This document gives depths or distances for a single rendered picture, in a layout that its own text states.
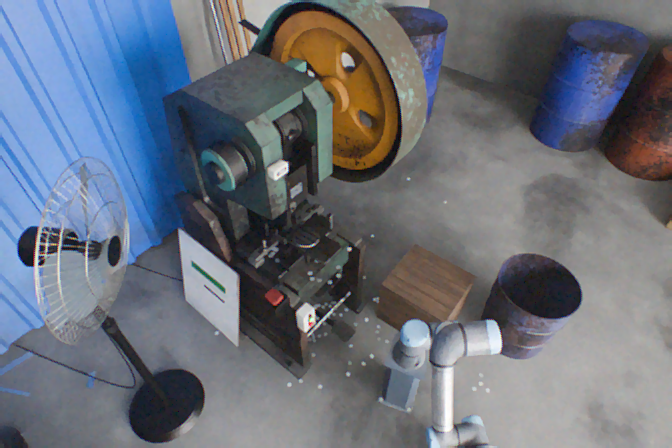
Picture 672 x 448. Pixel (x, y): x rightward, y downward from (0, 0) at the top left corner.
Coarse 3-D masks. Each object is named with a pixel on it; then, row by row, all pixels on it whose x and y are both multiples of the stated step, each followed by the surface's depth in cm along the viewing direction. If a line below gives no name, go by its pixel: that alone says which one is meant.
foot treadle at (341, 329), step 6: (318, 312) 258; (330, 324) 253; (336, 324) 251; (342, 324) 251; (348, 324) 251; (336, 330) 249; (342, 330) 249; (348, 330) 249; (354, 330) 249; (342, 336) 246; (348, 336) 246
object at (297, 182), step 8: (288, 160) 189; (296, 160) 191; (288, 168) 188; (296, 168) 188; (304, 168) 191; (288, 176) 185; (296, 176) 189; (304, 176) 194; (288, 184) 186; (296, 184) 192; (304, 184) 197; (296, 192) 195; (304, 192) 200; (296, 200) 198; (304, 200) 203; (296, 208) 199; (304, 208) 201; (280, 216) 202; (296, 216) 199; (304, 216) 205; (288, 224) 203; (296, 224) 203
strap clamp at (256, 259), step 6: (264, 240) 208; (270, 240) 215; (276, 240) 215; (264, 246) 211; (270, 246) 213; (258, 252) 210; (264, 252) 211; (252, 258) 210; (258, 258) 209; (252, 264) 210; (258, 264) 210
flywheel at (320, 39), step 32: (288, 32) 188; (320, 32) 181; (352, 32) 166; (320, 64) 192; (384, 64) 166; (352, 96) 190; (384, 96) 174; (352, 128) 202; (384, 128) 184; (352, 160) 210
